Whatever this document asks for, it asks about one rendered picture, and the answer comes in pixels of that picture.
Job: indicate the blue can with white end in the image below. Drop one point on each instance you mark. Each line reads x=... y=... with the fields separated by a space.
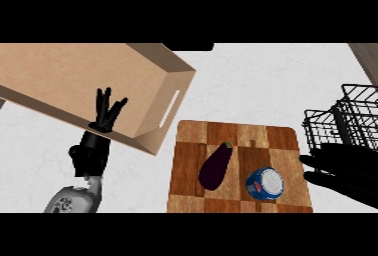
x=267 y=184

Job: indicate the black appliance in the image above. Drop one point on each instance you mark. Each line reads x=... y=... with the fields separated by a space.
x=193 y=46

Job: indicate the tan wooden open drawer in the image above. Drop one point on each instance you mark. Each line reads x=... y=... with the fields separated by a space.
x=75 y=76

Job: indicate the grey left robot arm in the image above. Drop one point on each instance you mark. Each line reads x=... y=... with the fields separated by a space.
x=75 y=200

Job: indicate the dark purple eggplant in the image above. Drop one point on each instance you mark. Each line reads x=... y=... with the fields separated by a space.
x=215 y=168

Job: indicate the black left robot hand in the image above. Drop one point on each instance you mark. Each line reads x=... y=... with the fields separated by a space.
x=92 y=153

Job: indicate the grey-brown wooden cabinet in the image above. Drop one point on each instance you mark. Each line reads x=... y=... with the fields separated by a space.
x=369 y=60

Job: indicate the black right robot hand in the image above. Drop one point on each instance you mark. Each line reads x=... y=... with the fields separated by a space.
x=349 y=173

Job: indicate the checkered wooden cutting board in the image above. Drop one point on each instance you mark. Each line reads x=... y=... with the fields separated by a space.
x=289 y=156

